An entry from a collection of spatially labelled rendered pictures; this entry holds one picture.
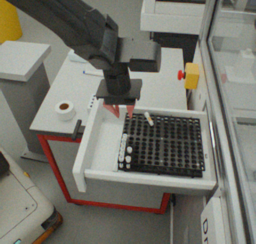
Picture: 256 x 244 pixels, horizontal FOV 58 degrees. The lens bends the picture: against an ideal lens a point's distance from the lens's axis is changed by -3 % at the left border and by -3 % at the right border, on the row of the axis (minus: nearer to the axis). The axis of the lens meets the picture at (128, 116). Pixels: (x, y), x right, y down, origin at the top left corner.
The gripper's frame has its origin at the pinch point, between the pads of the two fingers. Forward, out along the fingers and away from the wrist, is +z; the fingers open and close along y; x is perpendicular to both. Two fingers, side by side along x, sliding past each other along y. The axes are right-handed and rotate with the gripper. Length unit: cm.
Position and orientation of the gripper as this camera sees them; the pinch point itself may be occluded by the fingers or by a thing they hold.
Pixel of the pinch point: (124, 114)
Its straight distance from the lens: 62.3
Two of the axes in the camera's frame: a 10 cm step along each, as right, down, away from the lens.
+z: 1.3, 6.9, 7.1
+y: 9.8, 0.2, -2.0
